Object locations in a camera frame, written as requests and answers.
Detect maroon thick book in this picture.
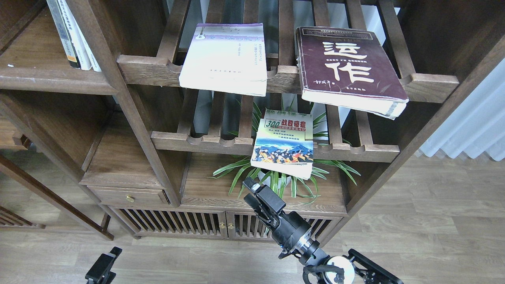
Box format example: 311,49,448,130
296,26,409,120

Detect thin white upright book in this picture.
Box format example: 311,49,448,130
77,25,101,72

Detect dark wooden bookshelf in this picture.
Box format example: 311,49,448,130
1,0,504,245

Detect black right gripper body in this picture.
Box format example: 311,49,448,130
265,211,310,250

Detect green spider plant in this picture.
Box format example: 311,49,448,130
209,102,361,204

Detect white curtain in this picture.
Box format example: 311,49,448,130
415,60,505,161

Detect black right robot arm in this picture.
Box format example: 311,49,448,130
243,178,402,284

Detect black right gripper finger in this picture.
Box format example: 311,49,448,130
242,177,286,215
244,194,277,228

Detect green yellow paperback book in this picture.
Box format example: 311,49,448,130
251,109,314,179

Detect white plant pot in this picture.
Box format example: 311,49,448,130
258,169,291,190

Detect white purple paperback book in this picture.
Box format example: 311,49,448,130
179,23,267,97

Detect dark spine upright book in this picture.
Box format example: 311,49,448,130
47,0,81,69

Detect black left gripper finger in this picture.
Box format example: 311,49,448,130
85,247,122,284

